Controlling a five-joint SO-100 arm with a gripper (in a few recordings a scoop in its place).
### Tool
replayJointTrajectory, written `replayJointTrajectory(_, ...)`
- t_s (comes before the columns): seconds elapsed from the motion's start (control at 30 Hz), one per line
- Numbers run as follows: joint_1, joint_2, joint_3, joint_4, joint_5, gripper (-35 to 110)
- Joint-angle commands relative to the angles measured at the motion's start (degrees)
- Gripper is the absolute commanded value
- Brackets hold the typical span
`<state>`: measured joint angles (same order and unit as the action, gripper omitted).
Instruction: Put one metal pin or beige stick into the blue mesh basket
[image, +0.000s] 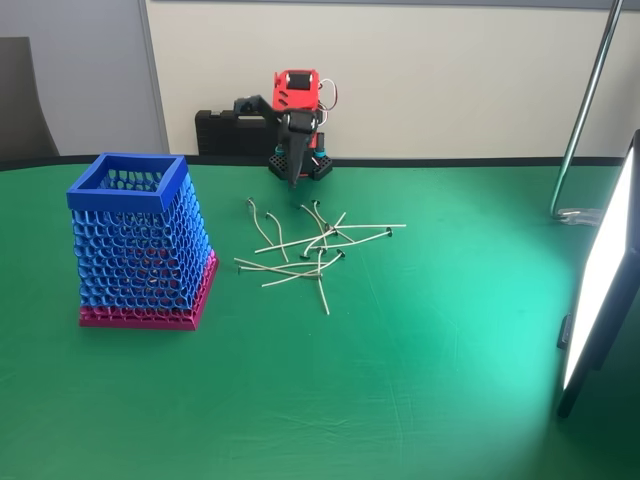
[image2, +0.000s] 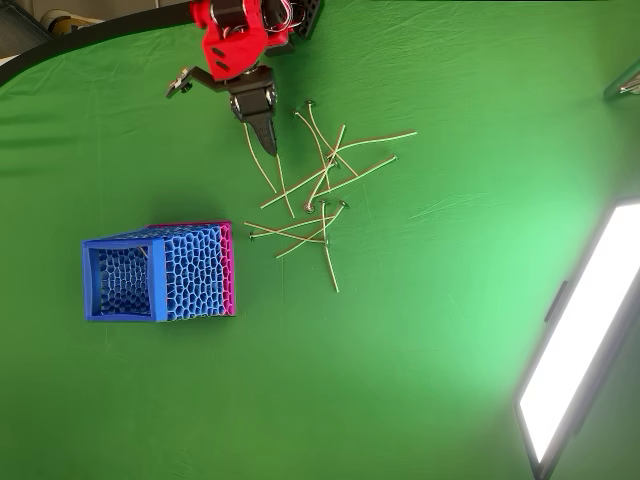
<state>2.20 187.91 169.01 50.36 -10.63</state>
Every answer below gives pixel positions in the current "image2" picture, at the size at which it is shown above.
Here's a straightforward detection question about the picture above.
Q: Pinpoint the long white red servo cable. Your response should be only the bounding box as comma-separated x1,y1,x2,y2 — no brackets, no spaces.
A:
276,0,302,25

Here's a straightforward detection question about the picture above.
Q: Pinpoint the bright LED light panel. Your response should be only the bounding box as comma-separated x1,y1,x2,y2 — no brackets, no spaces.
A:
513,198,640,480

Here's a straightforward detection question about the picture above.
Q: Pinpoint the white and yellow shoe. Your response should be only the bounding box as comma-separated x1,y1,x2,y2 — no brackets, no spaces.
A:
39,7,106,36

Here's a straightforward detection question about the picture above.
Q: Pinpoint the dark grey chair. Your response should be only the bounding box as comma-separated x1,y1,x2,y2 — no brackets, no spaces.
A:
0,0,54,59

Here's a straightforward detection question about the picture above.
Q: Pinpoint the small camera on black bracket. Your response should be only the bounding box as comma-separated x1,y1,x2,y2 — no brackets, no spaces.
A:
165,66,229,100

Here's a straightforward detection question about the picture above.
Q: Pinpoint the green cloth with black rim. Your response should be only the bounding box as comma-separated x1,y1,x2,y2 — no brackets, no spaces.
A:
0,0,640,480

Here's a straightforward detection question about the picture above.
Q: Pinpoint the black perforated base block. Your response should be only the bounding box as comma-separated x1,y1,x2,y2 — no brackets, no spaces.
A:
297,0,326,41

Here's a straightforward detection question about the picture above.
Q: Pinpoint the metal stand pole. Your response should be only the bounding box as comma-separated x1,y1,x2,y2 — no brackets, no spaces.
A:
602,58,640,104

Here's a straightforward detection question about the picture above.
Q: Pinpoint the blue and pink lattice box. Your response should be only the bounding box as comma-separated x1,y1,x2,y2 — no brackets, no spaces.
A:
81,221,237,323

